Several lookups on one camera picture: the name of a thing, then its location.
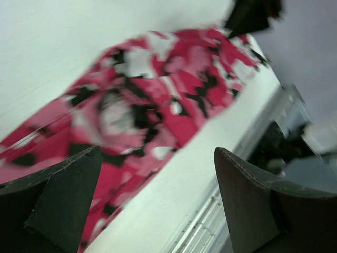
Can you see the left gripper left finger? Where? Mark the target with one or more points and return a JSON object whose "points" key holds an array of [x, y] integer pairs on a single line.
{"points": [[46, 211]]}

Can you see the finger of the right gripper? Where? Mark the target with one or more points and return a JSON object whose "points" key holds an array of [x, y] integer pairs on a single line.
{"points": [[250, 16]]}

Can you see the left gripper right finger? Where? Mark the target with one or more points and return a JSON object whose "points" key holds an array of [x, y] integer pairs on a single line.
{"points": [[265, 213]]}

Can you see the pink camouflage trousers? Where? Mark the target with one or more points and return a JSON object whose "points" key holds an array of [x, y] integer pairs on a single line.
{"points": [[140, 101]]}

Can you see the aluminium frame rail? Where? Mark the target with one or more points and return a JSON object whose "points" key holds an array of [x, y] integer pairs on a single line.
{"points": [[207, 230]]}

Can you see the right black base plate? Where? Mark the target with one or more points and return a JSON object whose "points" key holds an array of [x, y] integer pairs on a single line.
{"points": [[275, 150]]}

